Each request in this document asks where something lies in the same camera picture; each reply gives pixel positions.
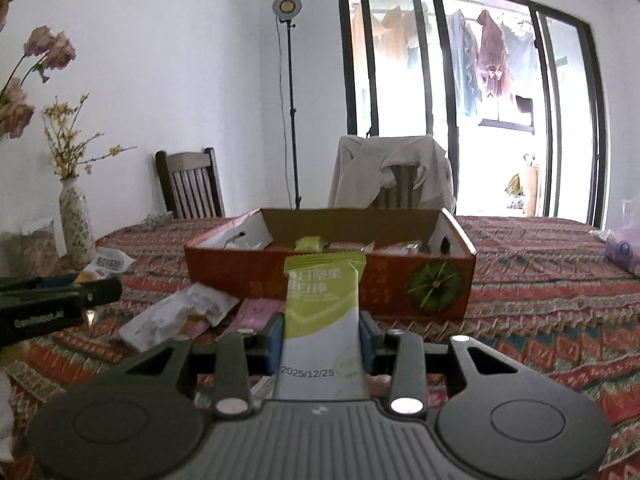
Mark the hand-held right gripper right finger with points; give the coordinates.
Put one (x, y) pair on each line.
(367, 345)

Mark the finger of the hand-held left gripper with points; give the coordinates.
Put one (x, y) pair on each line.
(30, 284)
(100, 290)

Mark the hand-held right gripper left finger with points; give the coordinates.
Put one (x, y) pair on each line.
(274, 350)

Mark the small white snack packet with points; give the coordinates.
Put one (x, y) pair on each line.
(107, 262)

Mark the small pink snack packet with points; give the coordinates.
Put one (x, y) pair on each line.
(255, 312)

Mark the green white snack bar packet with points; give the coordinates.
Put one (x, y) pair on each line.
(310, 244)
(320, 340)

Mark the orange cardboard box pumpkin print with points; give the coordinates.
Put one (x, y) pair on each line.
(230, 275)

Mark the glass jar with grains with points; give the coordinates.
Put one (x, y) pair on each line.
(30, 250)

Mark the white floral vase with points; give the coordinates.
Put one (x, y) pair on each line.
(75, 225)

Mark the small pale table decoration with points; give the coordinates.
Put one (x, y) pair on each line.
(157, 219)

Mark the yellow flower branches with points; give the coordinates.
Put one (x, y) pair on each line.
(65, 160)

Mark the dark wooden slatted chair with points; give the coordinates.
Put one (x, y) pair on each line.
(187, 162)

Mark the wooden chair under cloth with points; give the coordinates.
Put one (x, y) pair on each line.
(400, 185)

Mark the beige cloth over chair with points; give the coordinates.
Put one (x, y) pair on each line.
(360, 170)

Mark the yellow balcony object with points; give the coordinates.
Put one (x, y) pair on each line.
(515, 185)

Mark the orange balcony cylinder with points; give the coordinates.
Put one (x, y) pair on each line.
(531, 185)

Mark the pink artificial flowers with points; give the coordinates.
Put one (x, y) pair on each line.
(50, 47)

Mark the purple tissue pack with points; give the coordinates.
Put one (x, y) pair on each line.
(625, 252)

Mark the black hanging cloth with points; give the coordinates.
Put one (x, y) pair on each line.
(523, 105)

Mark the blue hanging garment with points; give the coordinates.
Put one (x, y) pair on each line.
(462, 65)

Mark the maroon hanging shirt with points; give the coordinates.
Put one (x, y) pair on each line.
(492, 55)

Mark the orange beige hanging garments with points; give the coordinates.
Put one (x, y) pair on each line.
(395, 30)

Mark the grey blue hanging shirt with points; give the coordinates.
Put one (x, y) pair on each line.
(522, 55)

